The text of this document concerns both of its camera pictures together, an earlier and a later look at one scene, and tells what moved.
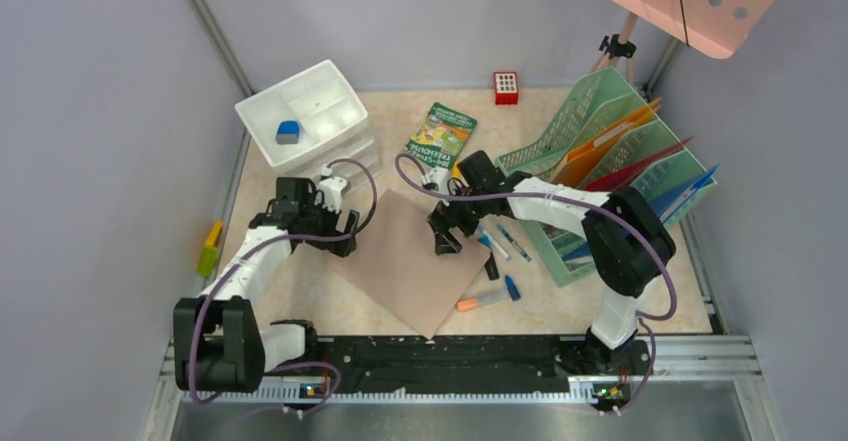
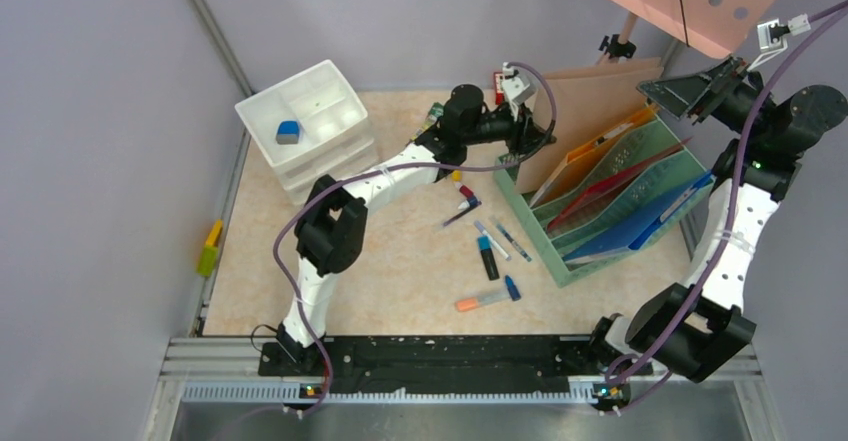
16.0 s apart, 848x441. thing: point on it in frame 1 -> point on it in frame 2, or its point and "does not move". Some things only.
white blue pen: [494, 244] does not move
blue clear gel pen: [528, 258] does not move
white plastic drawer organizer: [311, 120] does not move
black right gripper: [444, 218] -> [699, 94]
